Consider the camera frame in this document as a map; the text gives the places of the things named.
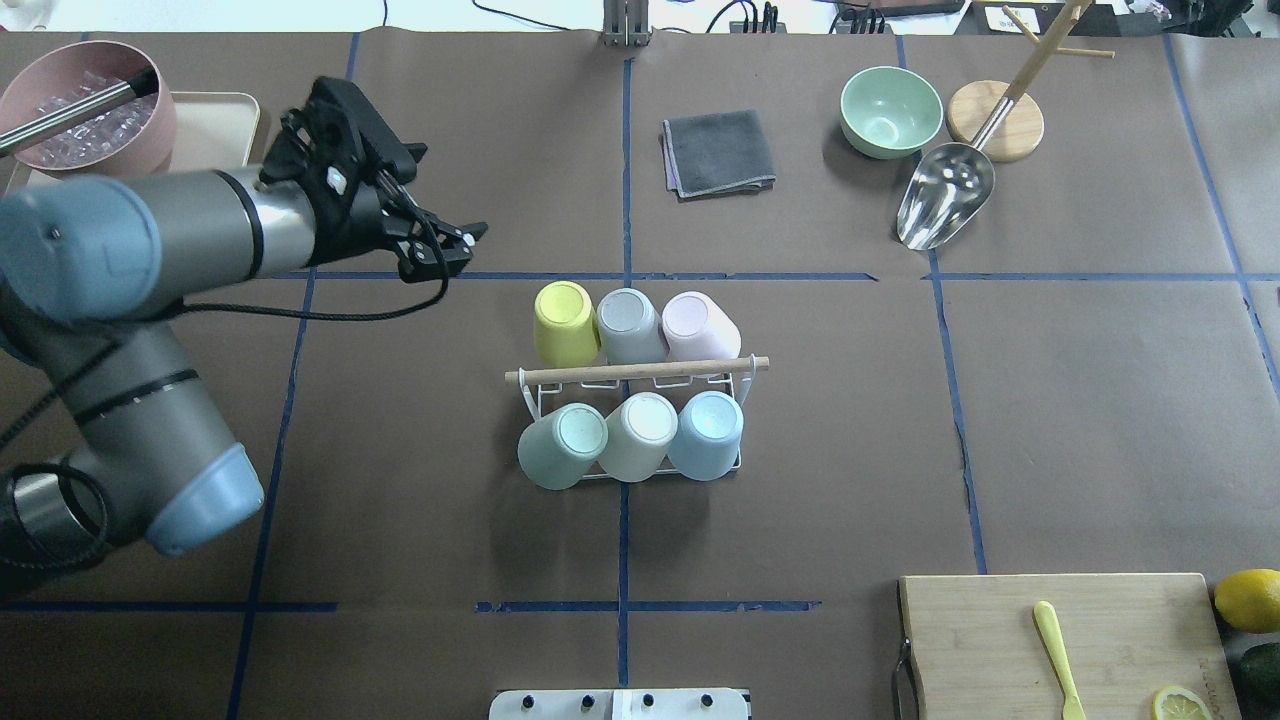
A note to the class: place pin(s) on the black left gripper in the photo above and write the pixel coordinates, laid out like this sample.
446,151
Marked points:
345,213

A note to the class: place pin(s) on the mint green cup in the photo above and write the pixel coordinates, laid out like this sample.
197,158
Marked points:
556,451

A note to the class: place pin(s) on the pink cup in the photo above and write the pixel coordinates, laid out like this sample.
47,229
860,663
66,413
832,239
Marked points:
697,329

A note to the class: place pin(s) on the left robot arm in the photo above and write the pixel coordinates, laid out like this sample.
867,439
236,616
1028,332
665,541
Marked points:
96,268

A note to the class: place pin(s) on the yellow cup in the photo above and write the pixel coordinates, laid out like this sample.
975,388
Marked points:
565,326

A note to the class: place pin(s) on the grey cup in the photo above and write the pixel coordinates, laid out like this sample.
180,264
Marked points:
629,329

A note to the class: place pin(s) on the white cup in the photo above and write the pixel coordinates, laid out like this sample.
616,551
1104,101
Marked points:
640,431

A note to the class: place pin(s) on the light blue cup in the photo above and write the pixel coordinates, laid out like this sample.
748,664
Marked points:
708,438

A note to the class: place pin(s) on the beige tray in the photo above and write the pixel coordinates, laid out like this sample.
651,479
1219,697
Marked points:
212,131

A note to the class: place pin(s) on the grey folded cloth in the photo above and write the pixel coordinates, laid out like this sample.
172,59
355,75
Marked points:
715,154

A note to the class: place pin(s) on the pink bowl with ice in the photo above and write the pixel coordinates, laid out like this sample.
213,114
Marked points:
75,71

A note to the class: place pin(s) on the mint green bowl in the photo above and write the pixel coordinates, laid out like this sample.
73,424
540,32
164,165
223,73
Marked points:
889,112

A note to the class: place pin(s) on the metal scoop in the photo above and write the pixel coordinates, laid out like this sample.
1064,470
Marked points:
949,186

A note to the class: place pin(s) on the yellow plastic knife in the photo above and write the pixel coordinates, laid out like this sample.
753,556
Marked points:
1049,629

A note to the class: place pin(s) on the wooden cutting board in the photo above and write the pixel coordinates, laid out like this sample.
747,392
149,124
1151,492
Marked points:
1007,646

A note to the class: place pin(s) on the lemon slice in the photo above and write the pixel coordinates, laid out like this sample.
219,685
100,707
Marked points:
1176,702

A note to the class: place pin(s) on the yellow lemon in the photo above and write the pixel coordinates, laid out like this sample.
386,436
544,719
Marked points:
1248,600

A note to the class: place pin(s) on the green lime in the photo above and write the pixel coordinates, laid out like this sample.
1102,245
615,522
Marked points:
1258,670

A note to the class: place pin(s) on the white wire cup rack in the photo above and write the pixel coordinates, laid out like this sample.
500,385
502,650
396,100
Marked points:
606,387

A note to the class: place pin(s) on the aluminium frame post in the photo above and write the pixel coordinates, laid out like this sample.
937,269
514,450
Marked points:
626,23

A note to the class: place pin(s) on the metal tongs black handle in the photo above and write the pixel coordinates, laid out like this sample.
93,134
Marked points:
144,83

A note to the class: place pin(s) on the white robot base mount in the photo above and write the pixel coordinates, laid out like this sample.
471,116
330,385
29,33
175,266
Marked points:
623,703

